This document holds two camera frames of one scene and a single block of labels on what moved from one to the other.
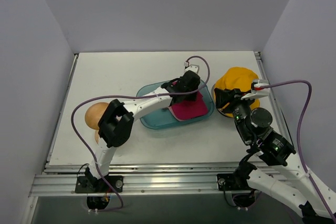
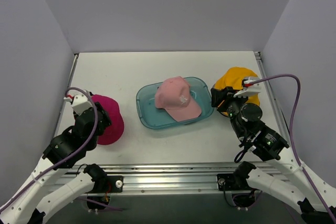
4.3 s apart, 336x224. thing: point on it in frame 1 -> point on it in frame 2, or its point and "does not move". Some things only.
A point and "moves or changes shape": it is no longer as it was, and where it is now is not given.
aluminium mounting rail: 173,178 does not move
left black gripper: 191,85 -> 104,118
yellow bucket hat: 237,78 does not move
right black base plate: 227,182 does not move
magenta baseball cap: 185,109 moves or changes shape
